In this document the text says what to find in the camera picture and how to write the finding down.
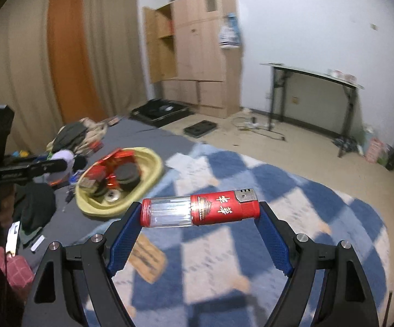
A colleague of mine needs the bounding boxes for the dark clothing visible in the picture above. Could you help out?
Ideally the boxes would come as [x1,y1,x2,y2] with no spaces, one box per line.
[13,180,56,240]

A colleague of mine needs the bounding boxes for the white plastic bag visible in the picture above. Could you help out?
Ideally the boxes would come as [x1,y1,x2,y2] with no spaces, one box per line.
[219,14,243,49]

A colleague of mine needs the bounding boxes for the white cloth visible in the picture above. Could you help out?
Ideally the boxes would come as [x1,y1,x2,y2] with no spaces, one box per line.
[166,153,198,175]

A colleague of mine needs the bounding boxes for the black foam cylinder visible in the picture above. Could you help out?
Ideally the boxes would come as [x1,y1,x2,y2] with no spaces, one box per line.
[114,163,140,192]
[92,180,116,197]

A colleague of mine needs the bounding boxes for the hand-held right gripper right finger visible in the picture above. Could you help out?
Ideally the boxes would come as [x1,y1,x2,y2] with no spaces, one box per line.
[258,202,380,327]

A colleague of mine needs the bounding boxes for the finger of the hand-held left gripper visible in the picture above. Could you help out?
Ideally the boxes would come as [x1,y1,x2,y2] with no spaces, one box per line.
[28,158,69,178]

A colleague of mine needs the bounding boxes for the black case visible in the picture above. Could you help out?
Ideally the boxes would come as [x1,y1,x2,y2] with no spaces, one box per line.
[131,99,191,127]

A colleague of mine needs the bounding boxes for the white phone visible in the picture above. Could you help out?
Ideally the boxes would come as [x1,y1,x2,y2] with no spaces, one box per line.
[5,221,21,257]

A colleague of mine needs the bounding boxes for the large red lighter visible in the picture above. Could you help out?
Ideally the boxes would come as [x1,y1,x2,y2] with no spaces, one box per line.
[140,189,261,228]

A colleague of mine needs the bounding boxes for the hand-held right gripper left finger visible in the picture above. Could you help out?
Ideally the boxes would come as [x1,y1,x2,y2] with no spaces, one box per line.
[22,202,142,327]

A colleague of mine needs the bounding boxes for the blue checked blanket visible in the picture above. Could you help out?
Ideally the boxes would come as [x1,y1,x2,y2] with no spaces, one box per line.
[108,143,394,327]

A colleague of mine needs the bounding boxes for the yellow plastic basin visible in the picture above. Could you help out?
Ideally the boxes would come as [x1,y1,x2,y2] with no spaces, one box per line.
[75,146,165,218]

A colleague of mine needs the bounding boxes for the beige curtain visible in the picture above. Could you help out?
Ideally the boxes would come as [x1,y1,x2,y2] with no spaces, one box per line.
[0,0,150,152]

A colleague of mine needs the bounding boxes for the grey bed sheet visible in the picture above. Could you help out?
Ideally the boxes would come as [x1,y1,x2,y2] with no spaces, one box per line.
[13,117,198,314]

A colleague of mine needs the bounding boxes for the black floor scale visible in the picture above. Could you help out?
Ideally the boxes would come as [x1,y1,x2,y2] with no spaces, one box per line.
[183,120,218,139]

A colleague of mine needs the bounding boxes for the long red box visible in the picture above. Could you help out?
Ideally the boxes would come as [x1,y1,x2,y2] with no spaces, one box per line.
[91,148,135,178]

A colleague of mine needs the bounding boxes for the white power strip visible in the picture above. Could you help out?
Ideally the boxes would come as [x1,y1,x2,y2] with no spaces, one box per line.
[234,116,286,141]

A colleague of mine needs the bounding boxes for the orange curtain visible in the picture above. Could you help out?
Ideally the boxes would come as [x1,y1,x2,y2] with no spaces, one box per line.
[47,0,107,123]

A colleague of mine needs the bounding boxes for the pink and white bags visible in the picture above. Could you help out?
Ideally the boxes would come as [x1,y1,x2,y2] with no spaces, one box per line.
[364,126,392,166]

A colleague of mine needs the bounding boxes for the wooden wardrobe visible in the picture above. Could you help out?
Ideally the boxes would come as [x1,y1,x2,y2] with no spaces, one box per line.
[143,0,244,119]

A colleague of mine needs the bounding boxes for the lavender fabric pouch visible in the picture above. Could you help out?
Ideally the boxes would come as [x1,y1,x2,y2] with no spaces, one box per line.
[52,150,78,184]

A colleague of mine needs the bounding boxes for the pile of clothes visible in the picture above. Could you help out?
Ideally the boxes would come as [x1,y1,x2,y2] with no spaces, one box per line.
[46,117,110,159]

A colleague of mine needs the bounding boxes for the black folding table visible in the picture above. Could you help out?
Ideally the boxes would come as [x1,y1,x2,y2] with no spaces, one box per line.
[260,63,365,158]

